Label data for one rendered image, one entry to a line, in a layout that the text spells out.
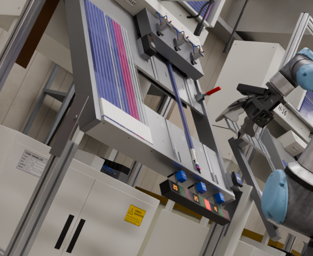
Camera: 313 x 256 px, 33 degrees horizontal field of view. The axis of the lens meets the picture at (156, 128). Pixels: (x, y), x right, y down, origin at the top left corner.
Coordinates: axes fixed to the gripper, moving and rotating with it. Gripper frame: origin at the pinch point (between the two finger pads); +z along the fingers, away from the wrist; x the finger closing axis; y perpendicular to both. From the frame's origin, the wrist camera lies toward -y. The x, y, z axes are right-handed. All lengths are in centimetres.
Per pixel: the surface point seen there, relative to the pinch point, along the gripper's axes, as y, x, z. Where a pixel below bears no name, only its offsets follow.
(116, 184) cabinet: -12.3, -3.6, 42.6
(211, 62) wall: -385, 346, 29
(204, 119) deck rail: -26.3, 19.0, 8.2
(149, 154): 8.5, -25.1, 17.8
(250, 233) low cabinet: -116, 266, 87
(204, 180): 9.0, 0.9, 15.7
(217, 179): 2.1, 14.4, 15.5
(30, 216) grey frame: 22, -53, 42
